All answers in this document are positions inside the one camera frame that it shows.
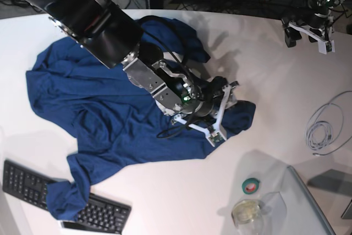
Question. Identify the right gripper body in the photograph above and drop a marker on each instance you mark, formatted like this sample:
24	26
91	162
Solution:
203	101

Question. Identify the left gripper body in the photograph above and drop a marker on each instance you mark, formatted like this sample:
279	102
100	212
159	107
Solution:
318	20

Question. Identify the dark blue t-shirt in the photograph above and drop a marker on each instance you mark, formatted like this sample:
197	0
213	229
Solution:
114	122

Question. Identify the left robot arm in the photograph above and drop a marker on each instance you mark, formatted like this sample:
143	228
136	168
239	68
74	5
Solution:
314	6

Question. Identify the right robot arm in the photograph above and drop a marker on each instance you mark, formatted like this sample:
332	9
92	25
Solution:
114	38

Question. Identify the green tape roll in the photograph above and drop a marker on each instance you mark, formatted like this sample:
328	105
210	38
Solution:
250	186

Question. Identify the clear tape dispenser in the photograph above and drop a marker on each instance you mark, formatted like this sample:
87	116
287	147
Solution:
247	217

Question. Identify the black computer keyboard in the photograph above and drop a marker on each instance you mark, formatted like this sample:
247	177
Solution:
100	215

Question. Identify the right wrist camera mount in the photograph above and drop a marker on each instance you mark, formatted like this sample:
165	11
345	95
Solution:
211	125

